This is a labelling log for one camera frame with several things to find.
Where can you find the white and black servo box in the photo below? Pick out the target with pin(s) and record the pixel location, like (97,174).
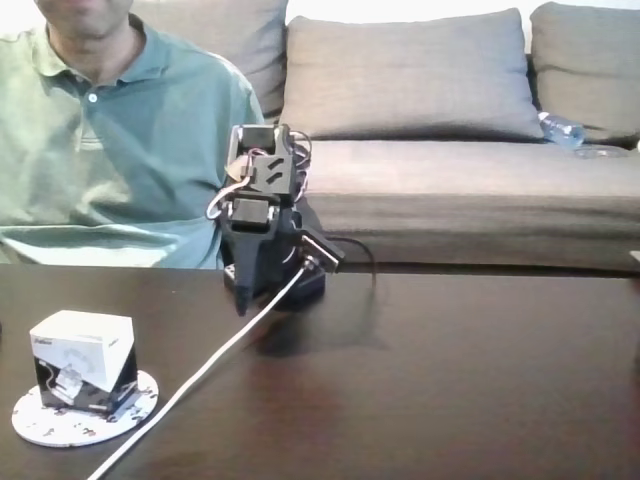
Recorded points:
(80,355)

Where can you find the person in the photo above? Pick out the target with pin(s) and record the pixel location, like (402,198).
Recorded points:
(115,165)

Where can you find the round white patterned coaster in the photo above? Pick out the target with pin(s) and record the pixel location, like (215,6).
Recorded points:
(135,410)

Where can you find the grey sofa back cushion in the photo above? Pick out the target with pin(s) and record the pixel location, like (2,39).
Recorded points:
(410,75)
(585,65)
(240,35)

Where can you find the grey fabric sofa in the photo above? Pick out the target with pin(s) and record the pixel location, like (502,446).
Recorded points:
(450,185)

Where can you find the clear plastic water bottle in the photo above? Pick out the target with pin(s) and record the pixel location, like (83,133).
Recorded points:
(562,129)

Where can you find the clear plastic wrapper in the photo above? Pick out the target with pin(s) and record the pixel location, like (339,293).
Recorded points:
(597,152)

